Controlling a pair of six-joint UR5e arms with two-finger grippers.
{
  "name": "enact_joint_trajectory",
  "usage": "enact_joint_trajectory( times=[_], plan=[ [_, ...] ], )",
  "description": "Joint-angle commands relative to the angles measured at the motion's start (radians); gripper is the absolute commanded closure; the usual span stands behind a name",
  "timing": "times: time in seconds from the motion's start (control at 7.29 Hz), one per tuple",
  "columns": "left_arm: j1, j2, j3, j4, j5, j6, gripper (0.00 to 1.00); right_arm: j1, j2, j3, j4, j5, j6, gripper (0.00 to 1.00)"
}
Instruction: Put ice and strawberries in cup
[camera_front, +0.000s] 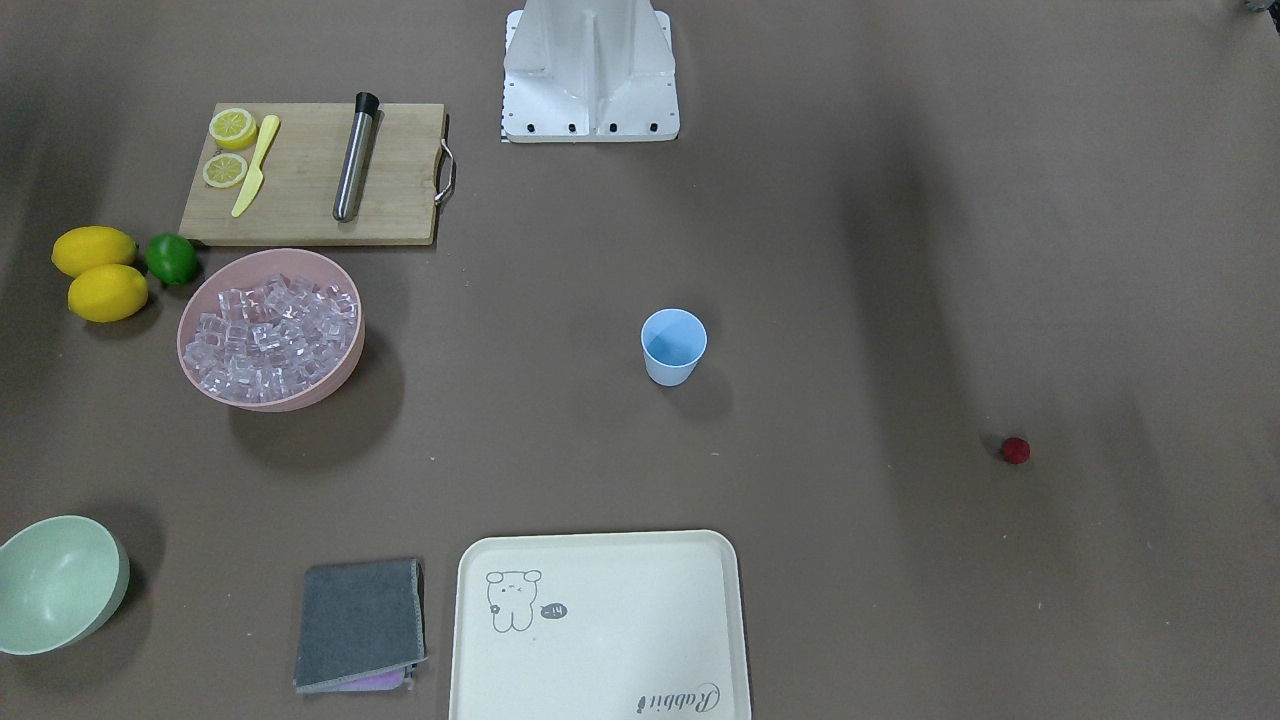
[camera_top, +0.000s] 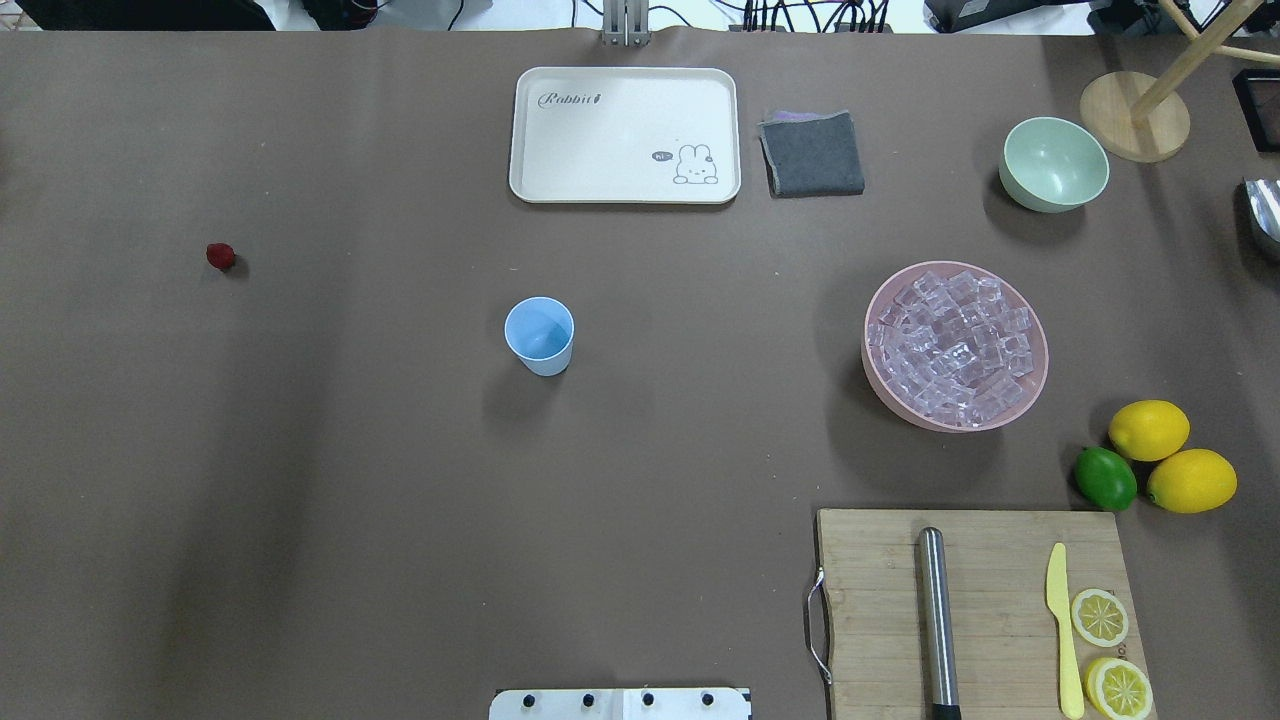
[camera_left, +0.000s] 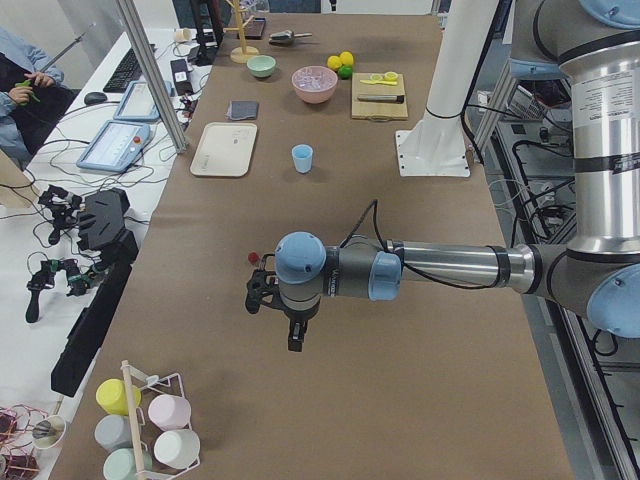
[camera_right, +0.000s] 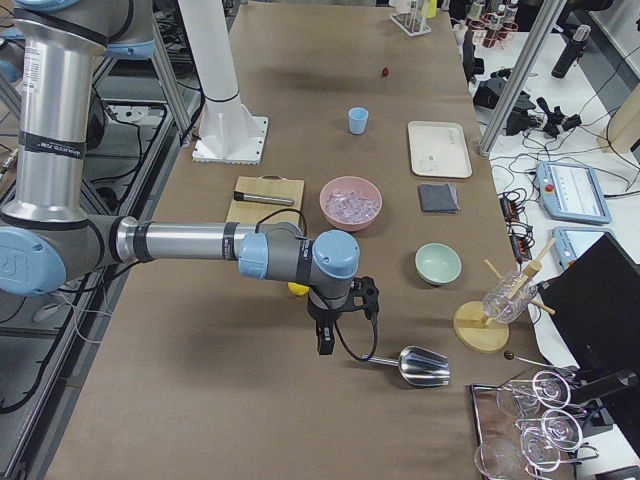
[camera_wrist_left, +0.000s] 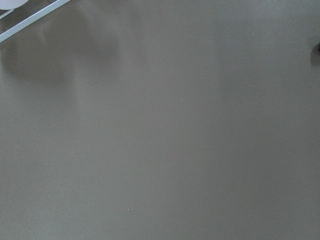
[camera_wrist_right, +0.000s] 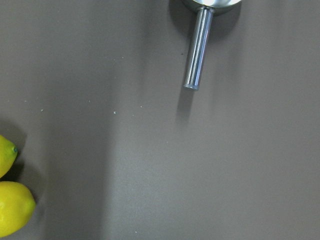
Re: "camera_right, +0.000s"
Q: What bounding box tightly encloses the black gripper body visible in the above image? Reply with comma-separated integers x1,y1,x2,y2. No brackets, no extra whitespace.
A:
307,289,348,330

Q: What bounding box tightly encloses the wooden cutting board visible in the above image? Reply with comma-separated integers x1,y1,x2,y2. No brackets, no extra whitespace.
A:
226,176,305,225

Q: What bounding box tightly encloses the wine glass rack tray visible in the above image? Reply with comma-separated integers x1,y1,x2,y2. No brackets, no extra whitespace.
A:
468,367,640,480

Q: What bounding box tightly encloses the grey folded cloth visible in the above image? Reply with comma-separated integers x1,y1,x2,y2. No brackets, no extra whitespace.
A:
418,183,459,213

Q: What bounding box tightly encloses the clear glass on rack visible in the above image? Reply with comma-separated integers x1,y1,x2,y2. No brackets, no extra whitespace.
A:
482,271,537,324

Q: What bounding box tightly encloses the black monitor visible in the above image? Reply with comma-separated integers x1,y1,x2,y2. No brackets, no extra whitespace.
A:
540,233,639,374

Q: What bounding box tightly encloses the metal rod with black tip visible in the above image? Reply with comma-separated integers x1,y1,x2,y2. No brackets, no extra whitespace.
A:
233,191,295,207

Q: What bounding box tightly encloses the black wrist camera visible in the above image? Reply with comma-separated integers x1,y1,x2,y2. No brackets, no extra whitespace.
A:
349,276,379,320

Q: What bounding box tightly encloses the pink bowl of ice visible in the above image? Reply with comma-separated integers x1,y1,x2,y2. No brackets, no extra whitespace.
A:
319,176,383,232

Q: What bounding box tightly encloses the metal ice scoop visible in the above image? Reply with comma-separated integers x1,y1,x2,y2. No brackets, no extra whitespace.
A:
361,346,450,387

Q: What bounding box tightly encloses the wooden glass rack stand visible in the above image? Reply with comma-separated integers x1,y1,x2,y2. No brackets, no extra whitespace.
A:
453,238,556,353

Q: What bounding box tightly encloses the white cup rack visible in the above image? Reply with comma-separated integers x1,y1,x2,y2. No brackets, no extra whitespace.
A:
389,0,431,37

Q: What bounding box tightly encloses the aluminium frame post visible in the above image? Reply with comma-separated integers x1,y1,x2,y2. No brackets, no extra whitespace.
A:
477,0,566,158

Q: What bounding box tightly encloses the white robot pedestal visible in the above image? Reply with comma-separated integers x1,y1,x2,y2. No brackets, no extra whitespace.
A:
178,0,268,165

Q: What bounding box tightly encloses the teach pendant near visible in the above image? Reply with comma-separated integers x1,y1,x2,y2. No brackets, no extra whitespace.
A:
551,226,612,270

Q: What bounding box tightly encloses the green bowl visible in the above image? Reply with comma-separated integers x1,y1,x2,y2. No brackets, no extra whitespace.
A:
414,243,462,286

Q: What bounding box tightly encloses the cream rabbit tray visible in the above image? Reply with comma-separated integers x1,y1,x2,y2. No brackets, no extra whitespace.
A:
407,121,472,179

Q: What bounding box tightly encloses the yellow lemon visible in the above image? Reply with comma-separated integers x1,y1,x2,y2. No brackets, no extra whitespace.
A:
287,282,309,296

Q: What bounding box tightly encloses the blue plastic cup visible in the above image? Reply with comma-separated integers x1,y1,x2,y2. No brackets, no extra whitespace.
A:
348,107,369,135

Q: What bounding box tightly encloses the teach pendant far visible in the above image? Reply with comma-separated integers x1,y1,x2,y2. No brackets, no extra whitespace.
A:
536,161,612,225

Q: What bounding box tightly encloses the teach pendant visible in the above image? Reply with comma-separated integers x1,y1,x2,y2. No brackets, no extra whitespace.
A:
536,161,612,225
551,226,612,270

